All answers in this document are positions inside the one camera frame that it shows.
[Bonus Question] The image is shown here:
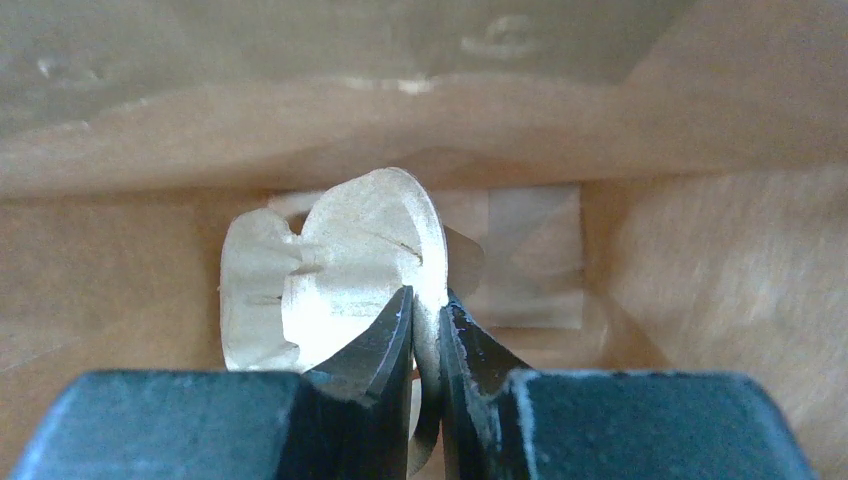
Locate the brown cardboard cup carrier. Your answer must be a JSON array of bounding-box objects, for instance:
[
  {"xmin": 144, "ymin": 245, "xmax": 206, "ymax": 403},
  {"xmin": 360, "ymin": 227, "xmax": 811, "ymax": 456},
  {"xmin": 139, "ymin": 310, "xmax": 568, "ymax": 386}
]
[{"xmin": 219, "ymin": 167, "xmax": 448, "ymax": 478}]

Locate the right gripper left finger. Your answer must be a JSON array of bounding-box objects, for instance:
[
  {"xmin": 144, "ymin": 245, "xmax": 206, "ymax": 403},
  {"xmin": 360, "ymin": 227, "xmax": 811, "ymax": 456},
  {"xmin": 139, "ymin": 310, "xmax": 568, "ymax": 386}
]
[{"xmin": 11, "ymin": 286, "xmax": 413, "ymax": 479}]

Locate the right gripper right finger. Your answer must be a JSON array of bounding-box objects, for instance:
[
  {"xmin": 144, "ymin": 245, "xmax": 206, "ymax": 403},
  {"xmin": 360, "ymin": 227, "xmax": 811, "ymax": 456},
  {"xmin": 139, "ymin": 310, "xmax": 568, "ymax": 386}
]
[{"xmin": 439, "ymin": 298, "xmax": 815, "ymax": 479}]

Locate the brown paper bag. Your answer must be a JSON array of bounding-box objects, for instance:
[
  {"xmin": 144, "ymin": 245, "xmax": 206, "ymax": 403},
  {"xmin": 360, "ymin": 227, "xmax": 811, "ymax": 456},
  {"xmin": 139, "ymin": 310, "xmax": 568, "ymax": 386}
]
[{"xmin": 1, "ymin": 1, "xmax": 847, "ymax": 479}]

